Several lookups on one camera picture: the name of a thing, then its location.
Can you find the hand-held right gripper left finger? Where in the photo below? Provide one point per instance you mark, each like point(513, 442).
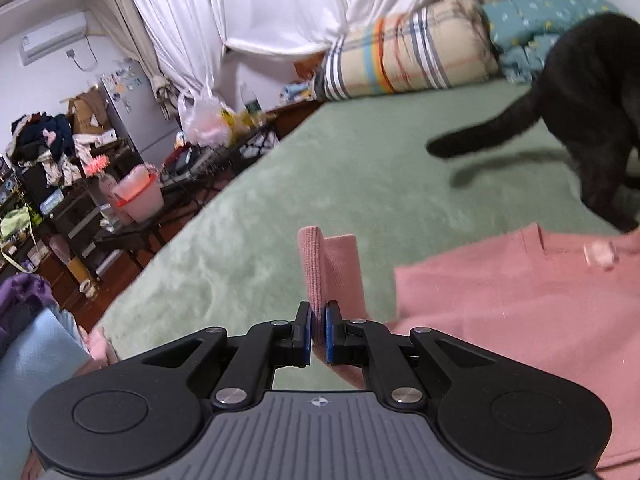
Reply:
point(306, 332)

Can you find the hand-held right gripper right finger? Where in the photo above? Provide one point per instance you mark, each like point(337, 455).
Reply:
point(330, 334)

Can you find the pink sweatshirt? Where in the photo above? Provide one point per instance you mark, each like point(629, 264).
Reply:
point(500, 320)

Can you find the pile of clothes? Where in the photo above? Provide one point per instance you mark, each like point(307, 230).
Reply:
point(40, 140)

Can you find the green fleece blanket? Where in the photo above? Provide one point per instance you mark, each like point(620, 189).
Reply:
point(325, 160)

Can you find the black folding table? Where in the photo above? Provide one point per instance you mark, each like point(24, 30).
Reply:
point(250, 147)

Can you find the pink plastic bucket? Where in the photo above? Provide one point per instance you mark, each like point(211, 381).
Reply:
point(137, 195)

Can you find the clear plastic bottle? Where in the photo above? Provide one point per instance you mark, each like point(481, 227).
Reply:
point(250, 105)

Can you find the white plastic bag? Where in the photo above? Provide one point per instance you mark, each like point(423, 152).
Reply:
point(205, 120)

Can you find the person's light blue clothing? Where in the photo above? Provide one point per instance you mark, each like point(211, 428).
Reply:
point(35, 360)

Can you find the grey refrigerator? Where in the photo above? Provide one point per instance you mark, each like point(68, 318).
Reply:
point(135, 115)

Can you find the purple cloth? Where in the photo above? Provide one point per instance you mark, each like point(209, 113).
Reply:
point(25, 295)

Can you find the plaid rolled quilt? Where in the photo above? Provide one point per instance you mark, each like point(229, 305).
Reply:
point(410, 50)

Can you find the cardboard box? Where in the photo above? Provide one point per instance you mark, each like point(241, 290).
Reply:
point(90, 110)

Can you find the green bag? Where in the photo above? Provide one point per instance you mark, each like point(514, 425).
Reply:
point(15, 222)

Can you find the white curtain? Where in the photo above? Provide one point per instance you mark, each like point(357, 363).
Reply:
point(250, 0)

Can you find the black cat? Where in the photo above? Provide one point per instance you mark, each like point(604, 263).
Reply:
point(590, 85)

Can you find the teal patterned quilt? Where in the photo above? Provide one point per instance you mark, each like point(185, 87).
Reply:
point(520, 20)

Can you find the white air conditioner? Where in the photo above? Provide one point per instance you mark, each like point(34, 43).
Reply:
point(52, 37)

